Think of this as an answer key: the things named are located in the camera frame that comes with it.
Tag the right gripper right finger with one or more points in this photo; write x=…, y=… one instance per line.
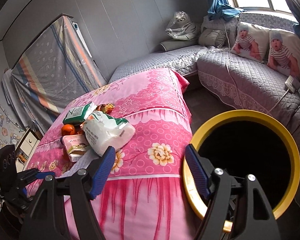
x=253, y=216

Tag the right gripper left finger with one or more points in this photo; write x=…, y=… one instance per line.
x=46, y=218

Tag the pink cardboard box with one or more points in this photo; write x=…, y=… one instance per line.
x=75, y=146

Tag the orange fruit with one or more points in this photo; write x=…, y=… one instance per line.
x=68, y=129

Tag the white foam net sleeve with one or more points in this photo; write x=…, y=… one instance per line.
x=83, y=162

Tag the orange snack bag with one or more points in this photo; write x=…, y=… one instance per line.
x=106, y=108

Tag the black bin with yellow rim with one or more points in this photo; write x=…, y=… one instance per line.
x=243, y=142

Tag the pink floral table cloth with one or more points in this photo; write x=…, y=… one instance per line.
x=144, y=196

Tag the grey quilted sofa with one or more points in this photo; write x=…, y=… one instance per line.
x=238, y=82

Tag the striped sheet covered furniture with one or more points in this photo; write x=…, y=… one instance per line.
x=52, y=72

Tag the white power adapter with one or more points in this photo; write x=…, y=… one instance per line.
x=292, y=84

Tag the right baby print pillow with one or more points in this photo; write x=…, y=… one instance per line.
x=284, y=52

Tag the baby print pillow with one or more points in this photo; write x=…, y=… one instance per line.
x=252, y=41
x=284, y=52

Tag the left baby print pillow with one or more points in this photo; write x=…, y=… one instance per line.
x=252, y=41

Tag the grey cushion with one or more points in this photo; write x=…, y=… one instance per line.
x=215, y=38

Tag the grey rolled pillow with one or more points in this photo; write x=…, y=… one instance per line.
x=176, y=44

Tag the tiger toy in plastic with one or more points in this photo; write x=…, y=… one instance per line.
x=182, y=28

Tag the blue curtain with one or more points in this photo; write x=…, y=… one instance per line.
x=221, y=9

